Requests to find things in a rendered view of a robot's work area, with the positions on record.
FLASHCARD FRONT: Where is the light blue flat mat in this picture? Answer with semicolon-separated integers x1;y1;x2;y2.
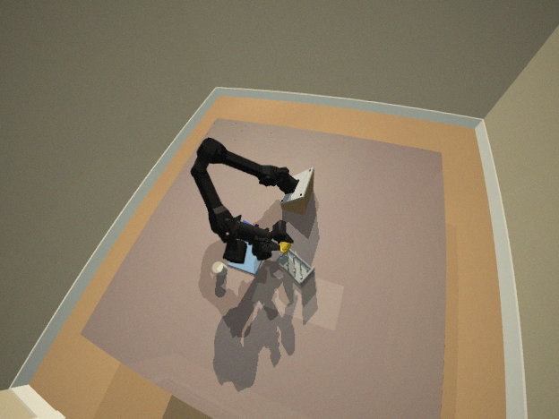
227;241;261;274

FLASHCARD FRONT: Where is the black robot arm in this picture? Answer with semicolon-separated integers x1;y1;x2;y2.
190;138;299;264

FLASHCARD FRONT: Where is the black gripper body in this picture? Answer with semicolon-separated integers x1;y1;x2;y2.
248;220;287;257

